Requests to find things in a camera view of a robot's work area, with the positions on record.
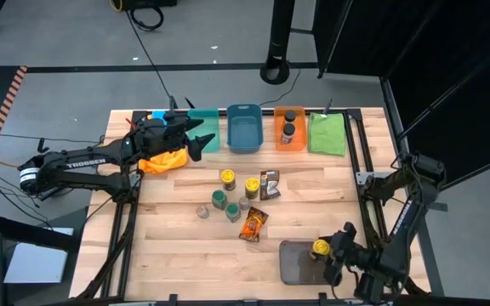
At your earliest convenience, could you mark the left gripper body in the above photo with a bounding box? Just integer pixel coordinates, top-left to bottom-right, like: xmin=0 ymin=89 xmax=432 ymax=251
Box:
xmin=132 ymin=112 xmax=193 ymax=161

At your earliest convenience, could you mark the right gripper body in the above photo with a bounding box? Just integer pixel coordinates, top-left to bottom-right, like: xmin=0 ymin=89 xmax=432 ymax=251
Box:
xmin=342 ymin=237 xmax=382 ymax=281

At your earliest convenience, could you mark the yellow lid spice jar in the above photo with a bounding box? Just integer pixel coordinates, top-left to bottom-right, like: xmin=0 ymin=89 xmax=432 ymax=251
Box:
xmin=311 ymin=238 xmax=333 ymax=261
xmin=220 ymin=168 xmax=236 ymax=191
xmin=244 ymin=177 xmax=260 ymax=200

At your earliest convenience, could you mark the green lid spice jar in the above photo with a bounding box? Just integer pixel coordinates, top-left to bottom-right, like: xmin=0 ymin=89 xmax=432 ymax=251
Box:
xmin=225 ymin=203 xmax=242 ymax=224
xmin=211 ymin=189 xmax=228 ymax=211

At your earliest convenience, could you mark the brown spice pouch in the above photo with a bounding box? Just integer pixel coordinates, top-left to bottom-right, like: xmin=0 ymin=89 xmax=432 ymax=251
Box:
xmin=259 ymin=169 xmax=282 ymax=201

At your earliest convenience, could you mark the orange spice pouch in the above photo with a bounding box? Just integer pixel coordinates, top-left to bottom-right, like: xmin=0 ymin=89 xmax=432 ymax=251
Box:
xmin=238 ymin=206 xmax=270 ymax=243

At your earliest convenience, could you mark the black lid jar purple label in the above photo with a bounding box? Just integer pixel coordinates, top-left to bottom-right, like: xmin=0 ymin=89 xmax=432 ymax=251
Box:
xmin=281 ymin=122 xmax=297 ymax=145

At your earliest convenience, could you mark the teal plastic bin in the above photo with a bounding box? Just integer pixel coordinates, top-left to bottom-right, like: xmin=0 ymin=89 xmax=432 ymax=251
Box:
xmin=187 ymin=108 xmax=221 ymax=154

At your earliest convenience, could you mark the yellow cloth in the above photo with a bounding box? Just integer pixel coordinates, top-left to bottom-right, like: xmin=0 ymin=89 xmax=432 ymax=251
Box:
xmin=138 ymin=146 xmax=190 ymax=174

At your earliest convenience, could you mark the grey plastic tray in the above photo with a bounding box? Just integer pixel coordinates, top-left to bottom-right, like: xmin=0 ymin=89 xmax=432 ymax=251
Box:
xmin=278 ymin=240 xmax=335 ymax=286

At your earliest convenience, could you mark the blue plastic bin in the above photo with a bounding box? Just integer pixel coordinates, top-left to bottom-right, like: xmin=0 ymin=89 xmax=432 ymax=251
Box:
xmin=226 ymin=104 xmax=265 ymax=155

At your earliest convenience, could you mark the green cloth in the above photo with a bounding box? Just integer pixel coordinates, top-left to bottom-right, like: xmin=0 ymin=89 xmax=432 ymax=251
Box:
xmin=307 ymin=112 xmax=347 ymax=157

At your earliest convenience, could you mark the orange plastic bin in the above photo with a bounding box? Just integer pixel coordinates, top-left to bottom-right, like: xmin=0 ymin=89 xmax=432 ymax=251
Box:
xmin=273 ymin=105 xmax=308 ymax=153

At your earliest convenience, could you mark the black pole stand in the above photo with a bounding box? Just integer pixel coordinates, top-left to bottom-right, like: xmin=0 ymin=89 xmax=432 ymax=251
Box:
xmin=259 ymin=0 xmax=297 ymax=85

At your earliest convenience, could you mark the orange black hazard strip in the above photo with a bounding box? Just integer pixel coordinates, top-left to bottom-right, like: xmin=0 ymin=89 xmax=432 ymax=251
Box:
xmin=0 ymin=65 xmax=28 ymax=159

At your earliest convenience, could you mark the black side stand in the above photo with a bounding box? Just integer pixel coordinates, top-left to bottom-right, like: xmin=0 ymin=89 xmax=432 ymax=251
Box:
xmin=0 ymin=210 xmax=80 ymax=306

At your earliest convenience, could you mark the white board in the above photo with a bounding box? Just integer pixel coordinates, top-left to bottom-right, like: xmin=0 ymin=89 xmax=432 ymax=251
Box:
xmin=3 ymin=227 xmax=75 ymax=285

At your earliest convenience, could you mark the black curtain panel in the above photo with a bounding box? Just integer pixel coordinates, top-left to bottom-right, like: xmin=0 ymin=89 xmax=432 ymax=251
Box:
xmin=312 ymin=0 xmax=490 ymax=201

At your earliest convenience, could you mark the grey metal stand frame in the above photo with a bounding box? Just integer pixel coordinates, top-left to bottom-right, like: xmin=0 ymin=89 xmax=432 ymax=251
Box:
xmin=379 ymin=76 xmax=448 ymax=298

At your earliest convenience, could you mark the black metal table frame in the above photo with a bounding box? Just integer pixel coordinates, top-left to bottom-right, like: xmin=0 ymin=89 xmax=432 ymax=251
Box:
xmin=74 ymin=108 xmax=431 ymax=306

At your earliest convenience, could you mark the long thin black cable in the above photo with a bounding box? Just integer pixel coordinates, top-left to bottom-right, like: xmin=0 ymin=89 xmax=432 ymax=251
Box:
xmin=124 ymin=8 xmax=174 ymax=99

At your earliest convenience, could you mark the curved thin black cable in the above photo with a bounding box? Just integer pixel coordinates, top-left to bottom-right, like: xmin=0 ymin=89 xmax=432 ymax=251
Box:
xmin=257 ymin=69 xmax=302 ymax=107

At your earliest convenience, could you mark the coiled black cable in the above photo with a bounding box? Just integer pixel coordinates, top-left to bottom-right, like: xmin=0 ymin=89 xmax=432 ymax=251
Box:
xmin=129 ymin=6 xmax=165 ymax=32

